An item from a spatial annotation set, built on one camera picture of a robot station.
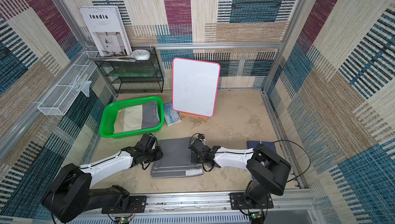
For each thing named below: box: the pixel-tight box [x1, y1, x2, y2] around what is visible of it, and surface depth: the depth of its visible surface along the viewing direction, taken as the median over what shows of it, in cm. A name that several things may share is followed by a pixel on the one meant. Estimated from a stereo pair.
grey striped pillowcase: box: [150, 136, 204, 179], surface depth 85 cm
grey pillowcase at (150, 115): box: [141, 100, 160, 129], surface depth 101 cm
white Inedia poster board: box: [79, 5, 133, 58], surface depth 81 cm
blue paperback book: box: [163, 101, 182, 127], surface depth 107 cm
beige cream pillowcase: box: [113, 104, 143, 134], surface depth 101 cm
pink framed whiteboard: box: [171, 58, 221, 118], surface depth 95 cm
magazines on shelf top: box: [88, 55, 137, 63], surface depth 81 cm
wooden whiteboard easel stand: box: [180, 112, 209, 123], surface depth 101 cm
